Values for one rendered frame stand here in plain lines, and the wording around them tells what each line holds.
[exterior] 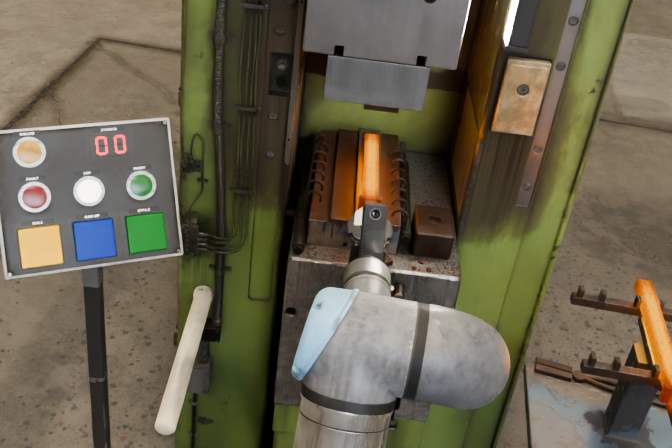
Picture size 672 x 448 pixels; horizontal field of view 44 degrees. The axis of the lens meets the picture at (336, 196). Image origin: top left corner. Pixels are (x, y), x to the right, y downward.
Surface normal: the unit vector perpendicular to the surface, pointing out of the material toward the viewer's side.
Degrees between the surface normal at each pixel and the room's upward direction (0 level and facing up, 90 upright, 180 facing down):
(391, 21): 90
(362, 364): 63
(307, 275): 90
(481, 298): 90
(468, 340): 36
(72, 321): 0
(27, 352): 0
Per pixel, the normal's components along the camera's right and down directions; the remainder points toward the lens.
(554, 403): 0.11, -0.84
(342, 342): -0.05, -0.07
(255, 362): -0.05, 0.53
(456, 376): 0.35, 0.31
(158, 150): 0.38, 0.04
